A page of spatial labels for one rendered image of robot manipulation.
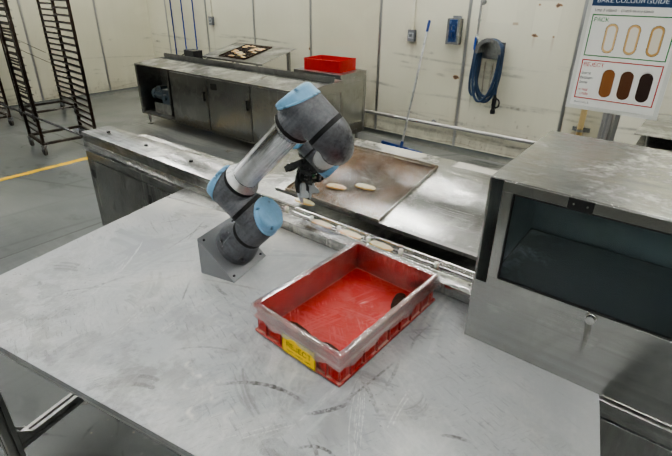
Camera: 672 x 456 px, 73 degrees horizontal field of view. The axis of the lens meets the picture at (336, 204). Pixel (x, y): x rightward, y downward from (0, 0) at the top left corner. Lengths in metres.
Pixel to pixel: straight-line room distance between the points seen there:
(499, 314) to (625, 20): 1.25
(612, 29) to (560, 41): 3.01
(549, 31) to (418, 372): 4.27
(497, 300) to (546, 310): 0.12
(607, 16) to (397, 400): 1.59
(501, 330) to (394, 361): 0.30
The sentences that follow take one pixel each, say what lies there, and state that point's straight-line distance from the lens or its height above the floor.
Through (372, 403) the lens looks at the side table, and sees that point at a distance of 1.18.
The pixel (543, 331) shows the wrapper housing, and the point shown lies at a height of 0.93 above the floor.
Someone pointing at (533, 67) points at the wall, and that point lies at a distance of 5.19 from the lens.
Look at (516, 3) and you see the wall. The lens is 5.22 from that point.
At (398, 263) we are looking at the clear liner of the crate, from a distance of 1.49.
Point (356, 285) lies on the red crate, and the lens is 1.53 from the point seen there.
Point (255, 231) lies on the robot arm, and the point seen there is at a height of 1.00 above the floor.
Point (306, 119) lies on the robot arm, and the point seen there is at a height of 1.40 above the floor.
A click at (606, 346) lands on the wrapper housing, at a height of 0.96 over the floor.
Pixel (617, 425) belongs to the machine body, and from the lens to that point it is 1.42.
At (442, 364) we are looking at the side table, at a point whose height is 0.82.
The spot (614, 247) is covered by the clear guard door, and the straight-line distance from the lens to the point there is 1.15.
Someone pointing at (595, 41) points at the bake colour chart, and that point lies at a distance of 2.13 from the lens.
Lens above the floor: 1.70
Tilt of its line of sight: 25 degrees down
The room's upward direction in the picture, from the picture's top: 1 degrees clockwise
